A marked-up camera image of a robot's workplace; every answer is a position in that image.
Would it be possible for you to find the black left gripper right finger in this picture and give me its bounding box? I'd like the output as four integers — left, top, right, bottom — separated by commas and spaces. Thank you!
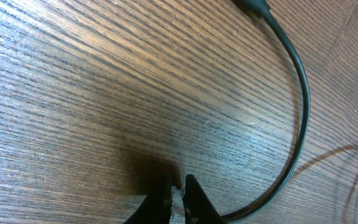
182, 174, 225, 224

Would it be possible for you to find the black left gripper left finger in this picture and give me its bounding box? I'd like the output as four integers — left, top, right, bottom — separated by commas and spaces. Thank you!
124, 179, 173, 224

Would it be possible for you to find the black thin cable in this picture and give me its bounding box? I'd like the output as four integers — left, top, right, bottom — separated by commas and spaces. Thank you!
221, 0, 358, 224

